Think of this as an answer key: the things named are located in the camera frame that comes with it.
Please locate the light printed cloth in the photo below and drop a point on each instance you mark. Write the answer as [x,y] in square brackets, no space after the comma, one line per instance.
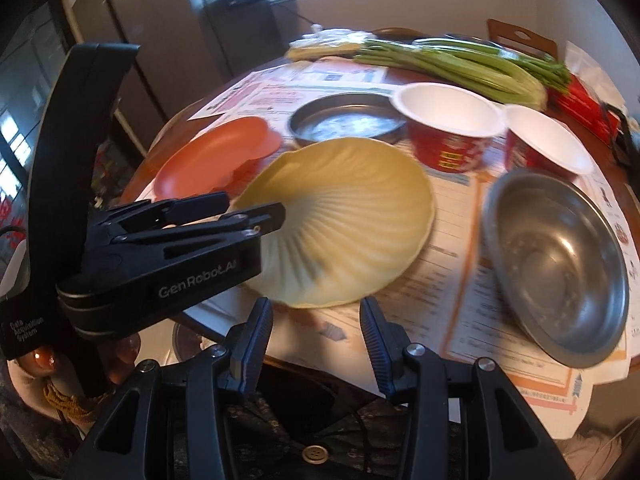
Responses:
[590,455]

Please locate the printed paper sheet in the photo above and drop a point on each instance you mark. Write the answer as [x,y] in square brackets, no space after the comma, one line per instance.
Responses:
[450,240]

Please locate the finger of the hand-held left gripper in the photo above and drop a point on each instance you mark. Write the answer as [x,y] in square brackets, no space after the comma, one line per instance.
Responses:
[235,225]
[170,210]

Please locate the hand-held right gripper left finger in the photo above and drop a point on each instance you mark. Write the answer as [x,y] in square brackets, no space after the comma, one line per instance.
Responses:
[257,340]

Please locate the red tissue box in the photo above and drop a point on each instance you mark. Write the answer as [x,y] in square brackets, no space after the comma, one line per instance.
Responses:
[575,100]

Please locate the green celery bunch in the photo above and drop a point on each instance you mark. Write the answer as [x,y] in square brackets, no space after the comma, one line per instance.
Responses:
[475,72]

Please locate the grey refrigerator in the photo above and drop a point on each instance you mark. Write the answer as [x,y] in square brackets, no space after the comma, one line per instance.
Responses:
[150,35]

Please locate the red paper bowl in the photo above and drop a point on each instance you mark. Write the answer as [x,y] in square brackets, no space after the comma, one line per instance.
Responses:
[450,110]
[545,135]

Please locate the newspaper sheet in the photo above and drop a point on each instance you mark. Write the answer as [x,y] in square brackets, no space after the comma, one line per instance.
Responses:
[260,90]

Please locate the stainless steel bowl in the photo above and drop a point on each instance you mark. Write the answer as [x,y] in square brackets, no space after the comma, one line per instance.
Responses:
[555,260]

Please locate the orange plastic plate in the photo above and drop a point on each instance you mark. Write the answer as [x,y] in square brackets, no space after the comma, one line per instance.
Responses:
[200,160]

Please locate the person's left hand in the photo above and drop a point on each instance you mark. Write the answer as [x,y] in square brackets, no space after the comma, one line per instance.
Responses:
[122,355]

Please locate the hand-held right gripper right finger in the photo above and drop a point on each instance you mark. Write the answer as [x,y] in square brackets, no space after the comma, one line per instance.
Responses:
[372,345]

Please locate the shallow round steel plate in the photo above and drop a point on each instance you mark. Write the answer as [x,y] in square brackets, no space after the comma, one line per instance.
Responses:
[345,120]

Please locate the clear plastic bag yellow food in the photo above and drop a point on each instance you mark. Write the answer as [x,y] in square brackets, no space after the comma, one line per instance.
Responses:
[320,47]

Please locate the dark patterned garment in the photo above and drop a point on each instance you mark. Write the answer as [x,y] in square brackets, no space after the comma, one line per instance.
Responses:
[280,440]

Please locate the wooden chair back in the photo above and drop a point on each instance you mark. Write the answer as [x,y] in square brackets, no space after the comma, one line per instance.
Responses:
[520,35]

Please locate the yellow shell-shaped plate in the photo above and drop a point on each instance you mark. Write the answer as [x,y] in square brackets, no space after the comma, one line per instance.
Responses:
[350,210]

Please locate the orange bordered worksheet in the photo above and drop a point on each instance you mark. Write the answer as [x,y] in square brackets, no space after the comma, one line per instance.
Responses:
[465,320]

